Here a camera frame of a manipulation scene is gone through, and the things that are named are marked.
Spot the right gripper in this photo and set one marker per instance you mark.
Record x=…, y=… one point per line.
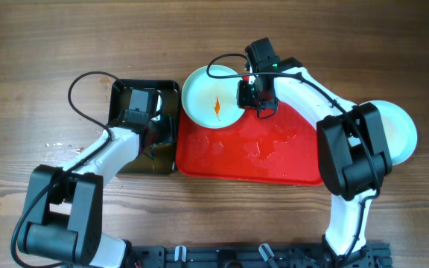
x=244, y=103

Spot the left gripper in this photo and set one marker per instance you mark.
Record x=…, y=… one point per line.
x=167, y=135

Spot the light blue plate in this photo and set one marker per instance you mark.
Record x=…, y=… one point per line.
x=209, y=102
x=399, y=130

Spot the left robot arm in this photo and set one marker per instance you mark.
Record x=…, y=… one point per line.
x=62, y=214

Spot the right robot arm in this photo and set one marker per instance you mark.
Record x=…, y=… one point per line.
x=353, y=155

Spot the red plastic tray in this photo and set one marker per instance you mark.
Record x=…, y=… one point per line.
x=281, y=149

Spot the black rectangular water basin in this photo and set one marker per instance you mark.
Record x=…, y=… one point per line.
x=164, y=162

